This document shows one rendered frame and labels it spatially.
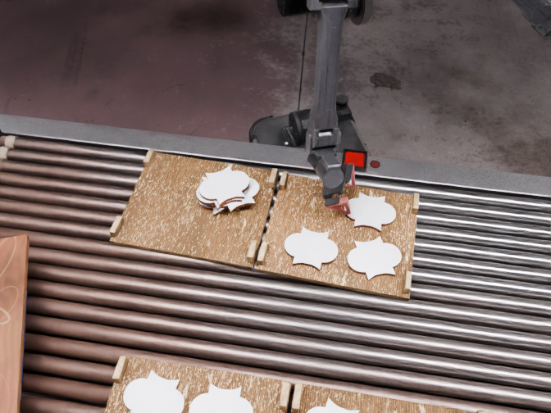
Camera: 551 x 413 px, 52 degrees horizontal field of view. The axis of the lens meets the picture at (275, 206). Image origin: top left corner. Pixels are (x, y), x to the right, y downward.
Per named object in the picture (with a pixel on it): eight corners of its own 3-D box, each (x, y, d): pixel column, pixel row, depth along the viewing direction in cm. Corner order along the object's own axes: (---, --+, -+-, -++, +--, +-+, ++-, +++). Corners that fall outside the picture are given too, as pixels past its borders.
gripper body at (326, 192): (351, 167, 160) (338, 150, 156) (345, 195, 154) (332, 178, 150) (330, 172, 164) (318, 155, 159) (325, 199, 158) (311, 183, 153)
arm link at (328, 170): (336, 124, 150) (306, 129, 148) (353, 144, 141) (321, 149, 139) (334, 164, 157) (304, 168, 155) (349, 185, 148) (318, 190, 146)
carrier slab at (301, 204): (283, 176, 174) (283, 172, 173) (417, 199, 169) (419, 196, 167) (255, 271, 153) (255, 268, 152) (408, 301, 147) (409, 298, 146)
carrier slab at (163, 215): (152, 154, 180) (152, 151, 178) (279, 174, 174) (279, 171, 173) (110, 243, 159) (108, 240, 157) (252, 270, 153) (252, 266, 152)
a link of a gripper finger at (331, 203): (362, 198, 162) (346, 177, 156) (358, 218, 158) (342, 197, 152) (341, 202, 166) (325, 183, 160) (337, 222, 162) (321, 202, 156)
